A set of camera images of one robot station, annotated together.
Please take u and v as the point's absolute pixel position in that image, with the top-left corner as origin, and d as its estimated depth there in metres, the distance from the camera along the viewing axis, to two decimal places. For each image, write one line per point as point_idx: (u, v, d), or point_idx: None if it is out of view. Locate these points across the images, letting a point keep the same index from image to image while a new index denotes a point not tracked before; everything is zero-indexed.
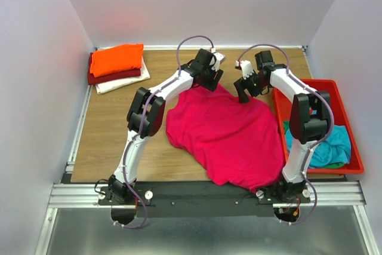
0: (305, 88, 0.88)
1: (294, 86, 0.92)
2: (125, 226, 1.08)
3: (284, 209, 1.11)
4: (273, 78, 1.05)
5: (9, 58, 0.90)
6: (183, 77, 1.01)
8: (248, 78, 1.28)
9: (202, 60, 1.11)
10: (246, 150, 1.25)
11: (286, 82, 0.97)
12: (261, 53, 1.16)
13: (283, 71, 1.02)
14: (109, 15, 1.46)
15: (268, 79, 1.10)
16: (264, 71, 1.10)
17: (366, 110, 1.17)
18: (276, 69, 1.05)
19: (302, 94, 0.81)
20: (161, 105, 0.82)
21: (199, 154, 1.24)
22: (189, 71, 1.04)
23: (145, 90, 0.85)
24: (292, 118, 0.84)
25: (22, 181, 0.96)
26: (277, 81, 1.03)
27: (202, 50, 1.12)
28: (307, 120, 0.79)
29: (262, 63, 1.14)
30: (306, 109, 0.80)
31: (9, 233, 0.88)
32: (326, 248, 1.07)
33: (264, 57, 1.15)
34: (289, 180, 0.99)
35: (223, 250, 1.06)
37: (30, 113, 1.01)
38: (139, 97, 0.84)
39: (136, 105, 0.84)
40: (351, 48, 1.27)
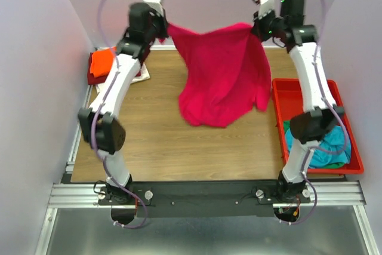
0: (323, 99, 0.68)
1: (312, 85, 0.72)
2: (125, 226, 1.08)
3: (284, 209, 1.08)
4: (293, 53, 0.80)
5: (9, 58, 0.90)
6: (125, 64, 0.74)
8: (266, 17, 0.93)
9: (134, 24, 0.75)
10: (245, 87, 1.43)
11: (306, 70, 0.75)
12: None
13: (307, 55, 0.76)
14: (109, 15, 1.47)
15: (289, 46, 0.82)
16: (286, 34, 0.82)
17: (367, 110, 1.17)
18: (304, 42, 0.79)
19: (316, 111, 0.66)
20: (112, 122, 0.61)
21: (225, 114, 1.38)
22: (129, 52, 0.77)
23: (85, 110, 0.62)
24: (296, 122, 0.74)
25: (22, 181, 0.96)
26: (296, 55, 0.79)
27: (130, 12, 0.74)
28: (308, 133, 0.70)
29: (289, 15, 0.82)
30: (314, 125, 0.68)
31: (9, 232, 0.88)
32: (326, 248, 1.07)
33: (292, 9, 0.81)
34: (289, 180, 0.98)
35: (223, 250, 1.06)
37: (30, 113, 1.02)
38: (85, 123, 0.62)
39: (88, 131, 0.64)
40: (351, 48, 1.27)
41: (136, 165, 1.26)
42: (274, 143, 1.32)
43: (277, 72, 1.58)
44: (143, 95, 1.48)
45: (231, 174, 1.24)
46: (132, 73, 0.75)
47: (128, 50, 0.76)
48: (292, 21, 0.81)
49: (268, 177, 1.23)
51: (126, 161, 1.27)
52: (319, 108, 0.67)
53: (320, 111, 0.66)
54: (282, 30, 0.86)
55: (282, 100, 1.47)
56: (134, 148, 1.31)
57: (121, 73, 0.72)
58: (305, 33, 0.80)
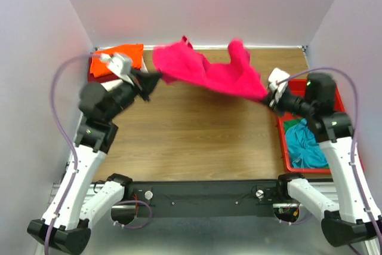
0: (367, 212, 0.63)
1: (352, 191, 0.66)
2: (125, 226, 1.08)
3: (284, 209, 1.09)
4: (324, 146, 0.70)
5: (9, 58, 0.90)
6: (85, 158, 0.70)
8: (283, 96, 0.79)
9: (89, 115, 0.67)
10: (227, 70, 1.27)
11: (342, 171, 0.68)
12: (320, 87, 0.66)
13: (341, 151, 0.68)
14: (109, 15, 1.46)
15: (317, 135, 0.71)
16: (316, 123, 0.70)
17: (367, 110, 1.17)
18: (338, 136, 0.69)
19: (360, 228, 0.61)
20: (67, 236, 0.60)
21: None
22: (92, 143, 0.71)
23: (39, 223, 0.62)
24: (332, 227, 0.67)
25: (22, 181, 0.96)
26: (327, 150, 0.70)
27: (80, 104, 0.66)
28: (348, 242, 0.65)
29: (319, 103, 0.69)
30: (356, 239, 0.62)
31: (8, 232, 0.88)
32: (326, 249, 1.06)
33: (325, 94, 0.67)
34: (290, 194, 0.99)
35: (223, 251, 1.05)
37: (30, 111, 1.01)
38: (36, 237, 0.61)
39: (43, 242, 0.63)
40: (351, 48, 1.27)
41: (135, 166, 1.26)
42: (275, 143, 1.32)
43: None
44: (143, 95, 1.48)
45: (232, 175, 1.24)
46: (93, 166, 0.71)
47: (92, 140, 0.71)
48: (320, 114, 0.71)
49: (268, 177, 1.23)
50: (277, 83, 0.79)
51: (127, 161, 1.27)
52: (362, 222, 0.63)
53: (364, 228, 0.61)
54: (308, 118, 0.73)
55: None
56: (134, 148, 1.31)
57: (79, 172, 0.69)
58: (339, 126, 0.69)
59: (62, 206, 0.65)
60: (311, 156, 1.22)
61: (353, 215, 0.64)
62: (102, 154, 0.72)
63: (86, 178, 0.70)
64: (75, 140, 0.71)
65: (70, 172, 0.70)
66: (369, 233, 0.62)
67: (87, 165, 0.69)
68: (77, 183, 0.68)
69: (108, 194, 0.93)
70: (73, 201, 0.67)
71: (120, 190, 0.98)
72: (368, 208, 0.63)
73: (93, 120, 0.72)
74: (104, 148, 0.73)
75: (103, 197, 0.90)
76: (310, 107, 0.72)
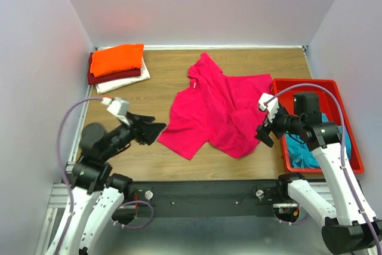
0: (362, 214, 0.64)
1: (345, 193, 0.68)
2: (125, 226, 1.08)
3: (284, 209, 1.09)
4: (319, 154, 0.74)
5: (9, 58, 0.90)
6: (80, 199, 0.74)
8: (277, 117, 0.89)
9: (88, 152, 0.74)
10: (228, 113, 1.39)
11: (334, 174, 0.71)
12: (305, 99, 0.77)
13: (332, 156, 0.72)
14: (109, 15, 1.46)
15: (309, 143, 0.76)
16: (307, 131, 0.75)
17: (367, 110, 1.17)
18: (326, 138, 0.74)
19: (355, 229, 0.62)
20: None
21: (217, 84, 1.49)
22: (85, 181, 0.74)
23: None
24: (332, 233, 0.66)
25: (22, 181, 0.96)
26: (319, 157, 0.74)
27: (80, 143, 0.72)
28: (348, 249, 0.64)
29: (305, 113, 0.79)
30: (353, 243, 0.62)
31: (8, 233, 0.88)
32: (326, 249, 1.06)
33: (309, 105, 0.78)
34: (290, 194, 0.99)
35: (223, 251, 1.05)
37: (30, 111, 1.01)
38: None
39: None
40: (351, 48, 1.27)
41: (136, 165, 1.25)
42: (274, 143, 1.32)
43: (277, 73, 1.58)
44: (143, 95, 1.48)
45: (231, 175, 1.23)
46: (89, 205, 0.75)
47: (87, 178, 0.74)
48: (307, 120, 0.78)
49: (268, 176, 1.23)
50: (267, 106, 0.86)
51: (127, 161, 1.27)
52: (357, 223, 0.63)
53: (359, 230, 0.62)
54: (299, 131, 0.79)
55: (282, 100, 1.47)
56: (134, 148, 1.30)
57: (75, 214, 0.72)
58: (327, 129, 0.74)
59: (61, 248, 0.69)
60: (311, 156, 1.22)
61: (349, 217, 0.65)
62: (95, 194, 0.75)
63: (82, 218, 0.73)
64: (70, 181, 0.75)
65: (67, 214, 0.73)
66: (366, 234, 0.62)
67: (82, 207, 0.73)
68: (73, 224, 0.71)
69: (106, 208, 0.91)
70: (71, 242, 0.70)
71: (120, 198, 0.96)
72: (362, 209, 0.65)
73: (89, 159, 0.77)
74: (97, 187, 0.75)
75: (101, 213, 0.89)
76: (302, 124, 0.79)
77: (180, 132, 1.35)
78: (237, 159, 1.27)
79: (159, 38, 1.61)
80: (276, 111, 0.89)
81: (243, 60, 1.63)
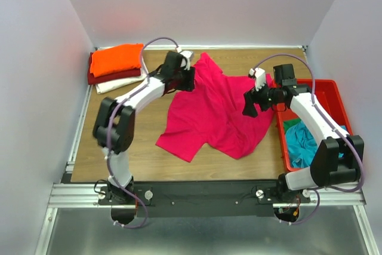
0: (335, 131, 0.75)
1: (319, 122, 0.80)
2: (125, 226, 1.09)
3: (284, 209, 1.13)
4: (295, 103, 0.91)
5: (9, 58, 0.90)
6: (153, 83, 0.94)
8: (261, 89, 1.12)
9: (171, 61, 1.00)
10: (227, 113, 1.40)
11: (308, 111, 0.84)
12: (282, 67, 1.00)
13: (307, 101, 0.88)
14: (108, 15, 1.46)
15: (288, 101, 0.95)
16: (283, 91, 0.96)
17: (366, 110, 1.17)
18: (299, 92, 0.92)
19: (330, 139, 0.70)
20: (131, 114, 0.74)
21: (215, 84, 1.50)
22: (159, 78, 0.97)
23: (110, 99, 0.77)
24: (317, 163, 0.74)
25: (22, 181, 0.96)
26: (298, 105, 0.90)
27: (169, 53, 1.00)
28: (332, 171, 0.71)
29: (282, 80, 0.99)
30: (333, 157, 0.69)
31: (8, 232, 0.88)
32: (326, 249, 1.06)
33: (285, 73, 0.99)
34: (290, 188, 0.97)
35: (223, 251, 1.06)
37: (30, 112, 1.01)
38: (104, 107, 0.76)
39: (102, 117, 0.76)
40: (351, 48, 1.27)
41: (136, 165, 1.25)
42: (274, 144, 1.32)
43: None
44: None
45: (231, 175, 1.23)
46: (156, 91, 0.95)
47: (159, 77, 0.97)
48: (285, 84, 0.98)
49: (268, 176, 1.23)
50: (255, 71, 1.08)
51: None
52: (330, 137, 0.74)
53: (336, 141, 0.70)
54: (277, 94, 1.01)
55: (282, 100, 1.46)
56: (134, 148, 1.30)
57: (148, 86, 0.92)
58: (299, 88, 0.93)
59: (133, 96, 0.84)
60: (311, 156, 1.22)
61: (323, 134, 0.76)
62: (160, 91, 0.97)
63: (147, 98, 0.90)
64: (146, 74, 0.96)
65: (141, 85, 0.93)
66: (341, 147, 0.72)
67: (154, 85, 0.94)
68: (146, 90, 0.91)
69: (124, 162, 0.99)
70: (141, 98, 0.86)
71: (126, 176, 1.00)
72: (334, 126, 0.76)
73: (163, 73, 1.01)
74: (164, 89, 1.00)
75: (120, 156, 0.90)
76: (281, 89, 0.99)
77: (179, 134, 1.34)
78: (238, 159, 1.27)
79: (158, 38, 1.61)
80: (262, 83, 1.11)
81: (243, 60, 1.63)
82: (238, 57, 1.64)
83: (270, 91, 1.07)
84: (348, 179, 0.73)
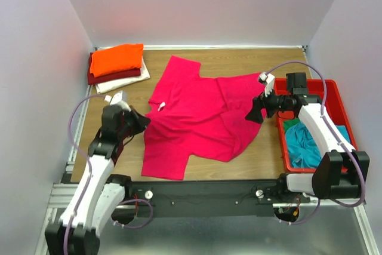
0: (341, 144, 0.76)
1: (326, 134, 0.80)
2: (125, 226, 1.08)
3: (284, 209, 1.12)
4: (302, 113, 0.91)
5: (9, 57, 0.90)
6: (97, 166, 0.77)
8: (270, 95, 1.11)
9: (107, 125, 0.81)
10: (216, 117, 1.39)
11: (317, 122, 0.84)
12: (293, 74, 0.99)
13: (317, 111, 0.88)
14: (108, 15, 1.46)
15: (296, 110, 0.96)
16: (293, 100, 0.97)
17: (366, 110, 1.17)
18: (309, 103, 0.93)
19: (334, 152, 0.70)
20: (85, 234, 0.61)
21: (197, 91, 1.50)
22: (104, 151, 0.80)
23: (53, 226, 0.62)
24: (319, 176, 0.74)
25: (22, 181, 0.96)
26: (305, 114, 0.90)
27: (104, 114, 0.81)
28: (332, 186, 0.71)
29: (293, 88, 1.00)
30: (336, 171, 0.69)
31: (8, 232, 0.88)
32: (326, 249, 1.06)
33: (296, 82, 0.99)
34: (290, 189, 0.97)
35: (222, 251, 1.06)
37: (30, 112, 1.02)
38: (51, 238, 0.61)
39: (55, 245, 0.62)
40: (351, 48, 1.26)
41: (136, 165, 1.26)
42: (274, 143, 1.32)
43: (277, 73, 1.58)
44: (143, 96, 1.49)
45: (231, 174, 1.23)
46: (105, 173, 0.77)
47: (102, 152, 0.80)
48: (295, 93, 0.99)
49: (268, 176, 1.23)
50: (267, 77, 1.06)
51: (126, 161, 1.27)
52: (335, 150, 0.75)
53: (339, 155, 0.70)
54: (287, 103, 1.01)
55: None
56: (134, 149, 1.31)
57: (94, 177, 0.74)
58: (310, 99, 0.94)
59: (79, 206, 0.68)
60: (311, 156, 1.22)
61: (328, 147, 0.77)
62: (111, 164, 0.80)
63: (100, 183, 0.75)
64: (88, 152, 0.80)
65: (84, 180, 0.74)
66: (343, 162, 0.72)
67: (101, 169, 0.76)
68: (92, 185, 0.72)
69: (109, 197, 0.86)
70: (89, 200, 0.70)
71: (122, 190, 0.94)
72: (340, 141, 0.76)
73: (103, 138, 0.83)
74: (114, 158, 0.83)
75: (106, 201, 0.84)
76: (292, 97, 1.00)
77: (162, 155, 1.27)
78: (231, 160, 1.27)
79: (158, 39, 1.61)
80: (270, 89, 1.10)
81: (243, 60, 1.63)
82: (238, 57, 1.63)
83: (280, 98, 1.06)
84: (350, 195, 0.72)
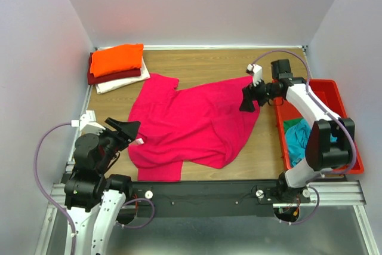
0: (327, 113, 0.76)
1: (313, 108, 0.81)
2: (125, 226, 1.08)
3: (284, 209, 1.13)
4: (289, 94, 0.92)
5: (9, 56, 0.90)
6: (79, 217, 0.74)
8: (259, 84, 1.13)
9: (83, 164, 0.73)
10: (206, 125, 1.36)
11: (302, 100, 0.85)
12: (277, 61, 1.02)
13: (302, 89, 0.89)
14: (108, 15, 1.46)
15: (284, 94, 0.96)
16: (279, 84, 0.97)
17: (366, 110, 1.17)
18: (294, 83, 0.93)
19: (322, 120, 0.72)
20: None
21: (189, 99, 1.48)
22: (83, 194, 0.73)
23: None
24: (310, 148, 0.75)
25: (22, 181, 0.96)
26: (292, 95, 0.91)
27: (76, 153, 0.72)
28: (323, 154, 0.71)
29: (279, 74, 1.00)
30: (326, 138, 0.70)
31: (8, 232, 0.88)
32: (326, 249, 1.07)
33: (280, 67, 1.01)
34: (290, 185, 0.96)
35: (222, 250, 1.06)
37: (30, 113, 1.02)
38: None
39: None
40: (351, 49, 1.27)
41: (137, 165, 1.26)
42: (274, 144, 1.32)
43: None
44: None
45: (232, 175, 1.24)
46: (90, 221, 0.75)
47: (82, 194, 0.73)
48: (281, 77, 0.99)
49: (269, 176, 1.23)
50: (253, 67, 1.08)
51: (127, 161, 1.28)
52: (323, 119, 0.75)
53: (327, 123, 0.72)
54: (274, 88, 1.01)
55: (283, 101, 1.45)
56: None
57: (79, 232, 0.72)
58: (295, 80, 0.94)
59: None
60: None
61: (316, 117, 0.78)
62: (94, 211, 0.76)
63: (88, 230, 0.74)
64: (66, 202, 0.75)
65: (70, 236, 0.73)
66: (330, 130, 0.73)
67: (84, 224, 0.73)
68: (79, 243, 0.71)
69: (110, 212, 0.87)
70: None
71: (122, 197, 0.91)
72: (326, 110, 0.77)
73: (83, 175, 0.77)
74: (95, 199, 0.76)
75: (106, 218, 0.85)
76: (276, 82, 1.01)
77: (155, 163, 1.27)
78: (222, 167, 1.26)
79: (158, 39, 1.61)
80: (259, 79, 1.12)
81: (243, 60, 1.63)
82: (238, 57, 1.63)
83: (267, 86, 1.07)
84: (342, 162, 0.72)
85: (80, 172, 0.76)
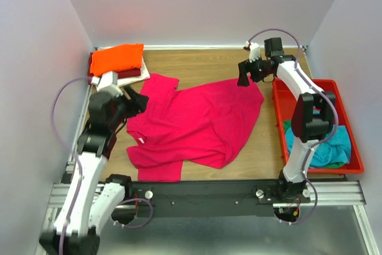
0: (311, 88, 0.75)
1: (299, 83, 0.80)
2: (125, 226, 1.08)
3: (284, 209, 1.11)
4: (280, 70, 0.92)
5: (8, 56, 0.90)
6: (88, 162, 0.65)
8: (255, 61, 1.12)
9: (96, 116, 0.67)
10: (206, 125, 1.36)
11: (291, 74, 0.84)
12: (271, 39, 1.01)
13: (291, 65, 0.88)
14: (108, 15, 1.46)
15: (275, 70, 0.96)
16: (271, 61, 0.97)
17: (367, 110, 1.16)
18: (284, 61, 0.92)
19: (306, 92, 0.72)
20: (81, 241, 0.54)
21: (188, 98, 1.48)
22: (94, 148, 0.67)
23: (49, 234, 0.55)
24: (295, 119, 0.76)
25: (22, 181, 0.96)
26: (283, 70, 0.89)
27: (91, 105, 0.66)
28: (304, 123, 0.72)
29: (271, 51, 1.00)
30: (308, 108, 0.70)
31: (8, 232, 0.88)
32: (326, 249, 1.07)
33: (273, 45, 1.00)
34: (289, 180, 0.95)
35: (222, 250, 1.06)
37: (30, 113, 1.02)
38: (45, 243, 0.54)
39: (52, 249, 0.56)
40: (351, 49, 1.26)
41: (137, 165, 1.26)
42: (274, 143, 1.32)
43: None
44: None
45: (232, 175, 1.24)
46: (98, 171, 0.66)
47: (94, 145, 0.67)
48: (273, 55, 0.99)
49: (268, 176, 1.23)
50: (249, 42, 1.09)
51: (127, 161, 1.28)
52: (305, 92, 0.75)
53: (311, 95, 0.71)
54: (266, 65, 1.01)
55: (283, 100, 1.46)
56: None
57: (85, 177, 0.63)
58: (285, 58, 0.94)
59: (73, 208, 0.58)
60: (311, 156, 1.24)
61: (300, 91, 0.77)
62: (104, 160, 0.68)
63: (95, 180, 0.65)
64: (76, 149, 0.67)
65: (74, 180, 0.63)
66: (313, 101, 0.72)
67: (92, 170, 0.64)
68: (84, 189, 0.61)
69: (110, 197, 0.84)
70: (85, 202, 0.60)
71: (123, 190, 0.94)
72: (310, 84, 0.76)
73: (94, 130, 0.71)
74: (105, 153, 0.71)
75: (104, 199, 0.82)
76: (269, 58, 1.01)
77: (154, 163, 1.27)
78: (222, 167, 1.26)
79: (158, 39, 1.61)
80: (256, 56, 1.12)
81: (243, 60, 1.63)
82: (238, 57, 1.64)
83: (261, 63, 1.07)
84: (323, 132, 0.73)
85: (91, 126, 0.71)
